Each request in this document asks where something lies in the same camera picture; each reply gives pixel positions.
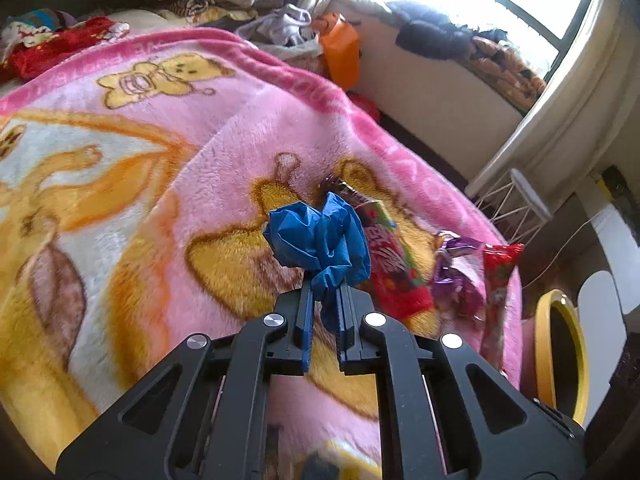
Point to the red snack wrapper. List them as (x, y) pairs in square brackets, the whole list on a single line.
[(497, 285)]

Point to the purple candy wrapper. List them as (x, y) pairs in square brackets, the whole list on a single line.
[(455, 280)]

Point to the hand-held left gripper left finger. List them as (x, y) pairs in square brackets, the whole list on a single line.
[(305, 330)]

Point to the red and green candy packet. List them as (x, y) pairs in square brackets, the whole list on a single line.
[(395, 270)]

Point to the blue glove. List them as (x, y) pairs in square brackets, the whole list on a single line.
[(320, 240)]

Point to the red printed cloth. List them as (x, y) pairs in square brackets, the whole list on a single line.
[(65, 45)]

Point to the orange bag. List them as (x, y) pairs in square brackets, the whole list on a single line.
[(342, 55)]

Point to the grey and white clothes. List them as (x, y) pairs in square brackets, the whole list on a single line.
[(280, 25)]

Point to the yellow-rimmed trash bin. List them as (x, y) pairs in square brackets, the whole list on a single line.
[(580, 360)]

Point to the floral quilt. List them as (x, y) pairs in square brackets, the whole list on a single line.
[(35, 25)]

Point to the orange patterned quilt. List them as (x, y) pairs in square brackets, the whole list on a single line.
[(510, 75)]

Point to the cream curtain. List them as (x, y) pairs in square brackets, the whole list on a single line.
[(575, 110)]

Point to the white vanity dresser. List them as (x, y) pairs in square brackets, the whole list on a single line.
[(615, 240)]

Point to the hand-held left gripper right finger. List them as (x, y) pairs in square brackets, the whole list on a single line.
[(344, 340)]

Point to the pink printed blanket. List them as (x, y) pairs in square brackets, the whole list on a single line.
[(150, 210)]

